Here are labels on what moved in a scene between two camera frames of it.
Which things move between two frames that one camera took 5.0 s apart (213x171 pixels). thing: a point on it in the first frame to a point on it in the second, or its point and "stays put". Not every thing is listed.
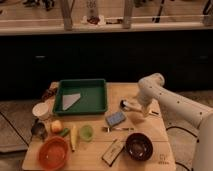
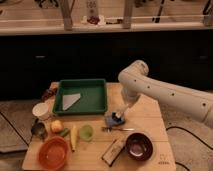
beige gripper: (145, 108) to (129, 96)
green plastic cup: (86, 133) stays put
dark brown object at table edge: (49, 93) stays put
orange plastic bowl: (54, 153) stays put
